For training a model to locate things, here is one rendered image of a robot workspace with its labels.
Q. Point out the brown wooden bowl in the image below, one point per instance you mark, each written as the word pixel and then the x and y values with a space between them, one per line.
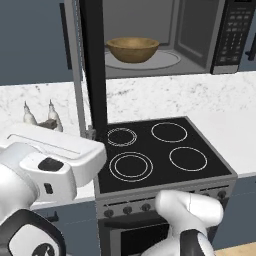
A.
pixel 133 50

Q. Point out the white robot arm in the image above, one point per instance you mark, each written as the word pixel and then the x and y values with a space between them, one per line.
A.
pixel 13 186

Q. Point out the black microwave door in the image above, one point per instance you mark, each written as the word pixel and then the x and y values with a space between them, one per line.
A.
pixel 95 66

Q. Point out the blue base cupboard door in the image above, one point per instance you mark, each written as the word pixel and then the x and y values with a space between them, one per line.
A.
pixel 78 230
pixel 241 213

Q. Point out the grey black microwave oven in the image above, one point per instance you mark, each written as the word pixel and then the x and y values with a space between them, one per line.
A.
pixel 230 33

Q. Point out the white pointed object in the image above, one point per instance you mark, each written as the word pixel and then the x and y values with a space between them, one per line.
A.
pixel 29 116
pixel 54 115

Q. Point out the blue wall cupboard door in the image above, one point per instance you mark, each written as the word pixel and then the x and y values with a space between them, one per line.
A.
pixel 248 30
pixel 30 40

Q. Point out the black stove knob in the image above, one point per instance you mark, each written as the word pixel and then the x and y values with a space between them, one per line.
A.
pixel 221 194
pixel 127 210
pixel 145 207
pixel 108 213

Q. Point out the black oven door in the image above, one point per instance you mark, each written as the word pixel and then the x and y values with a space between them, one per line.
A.
pixel 133 236

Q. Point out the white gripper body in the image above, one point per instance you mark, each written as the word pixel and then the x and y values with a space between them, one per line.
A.
pixel 66 150

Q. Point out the black hob stove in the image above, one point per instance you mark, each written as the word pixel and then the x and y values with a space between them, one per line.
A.
pixel 160 150

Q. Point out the grey microwave turntable plate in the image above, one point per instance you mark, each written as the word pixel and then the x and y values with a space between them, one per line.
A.
pixel 166 60

